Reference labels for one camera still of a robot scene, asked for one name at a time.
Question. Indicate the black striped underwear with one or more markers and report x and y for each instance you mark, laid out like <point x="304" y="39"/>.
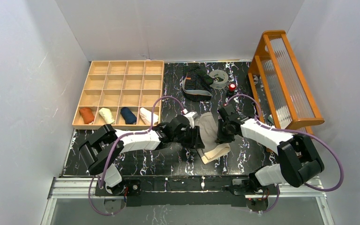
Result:
<point x="196" y="84"/>

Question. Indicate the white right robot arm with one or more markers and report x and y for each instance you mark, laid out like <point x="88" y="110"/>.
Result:
<point x="298" y="159"/>

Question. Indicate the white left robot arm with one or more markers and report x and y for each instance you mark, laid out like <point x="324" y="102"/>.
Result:
<point x="101" y="149"/>

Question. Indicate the rolled blue underwear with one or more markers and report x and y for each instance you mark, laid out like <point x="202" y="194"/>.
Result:
<point x="128" y="116"/>

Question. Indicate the clear tape roll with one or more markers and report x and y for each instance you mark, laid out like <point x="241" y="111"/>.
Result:
<point x="220" y="79"/>

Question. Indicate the orange wooden rack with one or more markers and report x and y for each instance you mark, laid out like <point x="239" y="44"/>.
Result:
<point x="276" y="78"/>

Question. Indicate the rolled orange underwear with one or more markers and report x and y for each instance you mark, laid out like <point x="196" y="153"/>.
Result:
<point x="87" y="115"/>

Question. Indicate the wooden compartment tray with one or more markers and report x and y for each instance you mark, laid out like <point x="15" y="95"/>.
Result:
<point x="118" y="84"/>

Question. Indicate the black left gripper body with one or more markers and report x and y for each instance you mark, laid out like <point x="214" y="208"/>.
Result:
<point x="197" y="138"/>

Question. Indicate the grey beige underwear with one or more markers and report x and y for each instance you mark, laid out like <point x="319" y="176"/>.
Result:
<point x="208" y="130"/>

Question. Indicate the red small cap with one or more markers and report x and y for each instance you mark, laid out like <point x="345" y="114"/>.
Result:
<point x="232" y="87"/>

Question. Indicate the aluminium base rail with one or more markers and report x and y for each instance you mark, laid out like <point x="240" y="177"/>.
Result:
<point x="182" y="200"/>

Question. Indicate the rolled white underwear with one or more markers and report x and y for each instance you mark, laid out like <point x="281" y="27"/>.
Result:
<point x="148" y="117"/>

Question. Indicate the rolled cream underwear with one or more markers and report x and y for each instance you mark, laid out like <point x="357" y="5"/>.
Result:
<point x="107" y="115"/>

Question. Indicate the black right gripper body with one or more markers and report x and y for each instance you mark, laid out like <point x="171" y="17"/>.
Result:
<point x="220" y="131"/>

